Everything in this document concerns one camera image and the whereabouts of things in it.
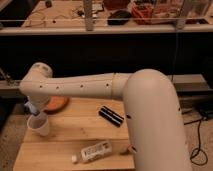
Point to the blue grey gripper body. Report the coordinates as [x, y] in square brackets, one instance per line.
[31, 108]

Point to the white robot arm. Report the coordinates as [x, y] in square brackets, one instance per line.
[151, 105]

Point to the orange round plate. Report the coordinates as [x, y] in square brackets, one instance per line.
[56, 103]

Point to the clear plastic bottle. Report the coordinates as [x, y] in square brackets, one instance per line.
[93, 152]

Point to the black object on bench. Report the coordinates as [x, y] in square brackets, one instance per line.
[119, 17]

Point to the orange basket on bench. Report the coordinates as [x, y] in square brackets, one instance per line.
[141, 15]

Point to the grey metal upright post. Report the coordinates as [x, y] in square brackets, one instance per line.
[88, 14]

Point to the grey metal rail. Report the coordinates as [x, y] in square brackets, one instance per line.
[141, 29]

